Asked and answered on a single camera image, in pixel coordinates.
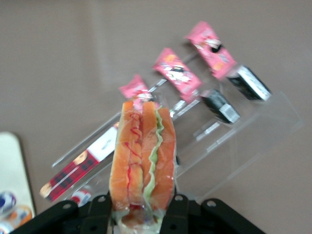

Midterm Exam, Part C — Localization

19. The red plaid cookie box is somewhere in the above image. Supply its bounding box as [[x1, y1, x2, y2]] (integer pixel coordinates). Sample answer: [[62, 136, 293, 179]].
[[39, 121, 120, 203]]

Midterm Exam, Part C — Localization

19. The orange lid cup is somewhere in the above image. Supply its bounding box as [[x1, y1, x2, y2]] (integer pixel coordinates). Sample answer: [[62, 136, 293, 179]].
[[0, 204, 33, 234]]

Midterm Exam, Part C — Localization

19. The pink snack packet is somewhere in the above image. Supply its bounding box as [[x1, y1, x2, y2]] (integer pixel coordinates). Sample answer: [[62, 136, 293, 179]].
[[118, 74, 162, 116], [152, 47, 203, 103], [184, 20, 238, 81]]

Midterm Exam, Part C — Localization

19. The blue lid cup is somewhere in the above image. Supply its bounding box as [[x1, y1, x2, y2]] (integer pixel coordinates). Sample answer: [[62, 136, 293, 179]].
[[0, 191, 18, 218]]

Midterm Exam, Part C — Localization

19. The small black box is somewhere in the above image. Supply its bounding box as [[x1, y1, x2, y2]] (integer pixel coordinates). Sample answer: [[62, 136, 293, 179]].
[[200, 88, 241, 125], [226, 64, 272, 101]]

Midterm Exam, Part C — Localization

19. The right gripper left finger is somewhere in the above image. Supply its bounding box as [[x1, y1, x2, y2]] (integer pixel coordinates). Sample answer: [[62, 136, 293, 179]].
[[9, 194, 113, 234]]

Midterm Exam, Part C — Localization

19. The triangle sandwich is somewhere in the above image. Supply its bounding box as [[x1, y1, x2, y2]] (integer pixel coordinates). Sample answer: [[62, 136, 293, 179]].
[[108, 100, 177, 234]]

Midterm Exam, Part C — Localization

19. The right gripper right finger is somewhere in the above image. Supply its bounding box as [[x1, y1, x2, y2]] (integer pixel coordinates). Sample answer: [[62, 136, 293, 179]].
[[160, 194, 267, 234]]

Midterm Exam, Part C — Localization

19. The clear acrylic tiered stand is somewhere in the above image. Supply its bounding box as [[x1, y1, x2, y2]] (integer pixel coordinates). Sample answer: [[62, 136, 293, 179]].
[[51, 52, 304, 208]]

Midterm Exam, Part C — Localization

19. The red lid cup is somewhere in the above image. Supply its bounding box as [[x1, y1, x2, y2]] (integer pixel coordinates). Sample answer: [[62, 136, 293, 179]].
[[70, 186, 93, 208]]

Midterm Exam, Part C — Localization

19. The beige serving tray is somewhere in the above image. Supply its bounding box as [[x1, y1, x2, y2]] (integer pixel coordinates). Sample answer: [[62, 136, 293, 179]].
[[0, 131, 37, 220]]

